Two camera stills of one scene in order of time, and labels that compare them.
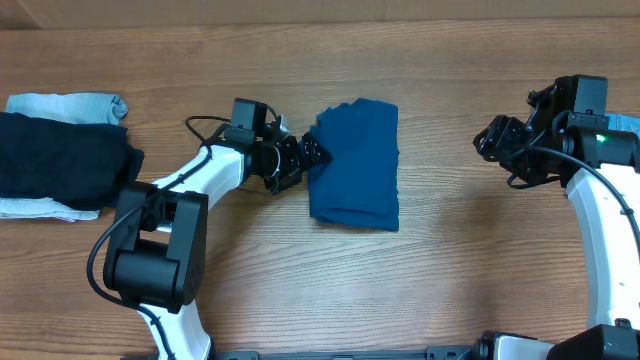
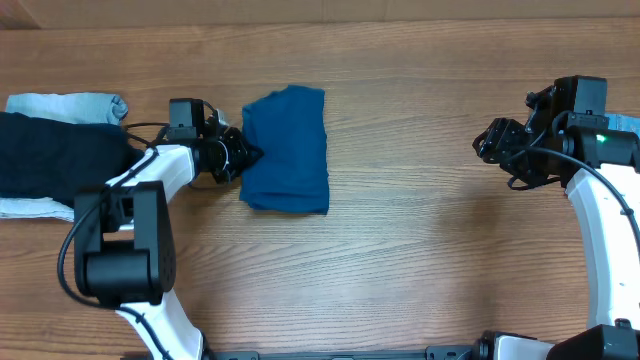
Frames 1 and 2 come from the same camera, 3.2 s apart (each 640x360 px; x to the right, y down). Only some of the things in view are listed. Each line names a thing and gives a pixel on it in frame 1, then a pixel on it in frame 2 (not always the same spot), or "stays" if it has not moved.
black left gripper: x=296 y=163 to x=245 y=157
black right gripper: x=507 y=145 stays
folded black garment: x=78 y=166 stays
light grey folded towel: x=81 y=108 stays
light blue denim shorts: x=624 y=123 stays
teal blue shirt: x=360 y=186 to x=288 y=126
